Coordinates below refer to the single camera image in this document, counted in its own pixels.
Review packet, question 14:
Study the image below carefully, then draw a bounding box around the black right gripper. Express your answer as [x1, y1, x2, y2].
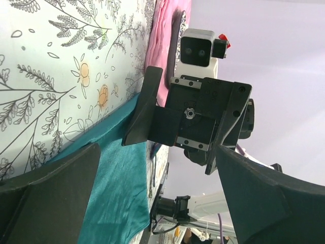
[122, 66, 254, 175]

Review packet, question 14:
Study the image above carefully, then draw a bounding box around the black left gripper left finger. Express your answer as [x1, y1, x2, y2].
[1, 143, 101, 243]

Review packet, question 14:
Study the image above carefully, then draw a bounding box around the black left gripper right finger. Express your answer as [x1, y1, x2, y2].
[216, 146, 324, 243]

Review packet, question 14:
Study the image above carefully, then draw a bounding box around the teal cloth napkin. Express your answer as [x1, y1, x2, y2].
[48, 95, 150, 243]

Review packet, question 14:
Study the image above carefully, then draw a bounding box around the pink floral placemat cloth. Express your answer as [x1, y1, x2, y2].
[145, 1, 191, 107]

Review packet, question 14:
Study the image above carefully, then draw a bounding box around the blue floral white plate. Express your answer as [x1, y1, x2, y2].
[174, 11, 187, 72]

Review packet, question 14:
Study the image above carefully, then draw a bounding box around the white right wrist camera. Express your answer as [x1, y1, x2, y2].
[174, 28, 231, 79]

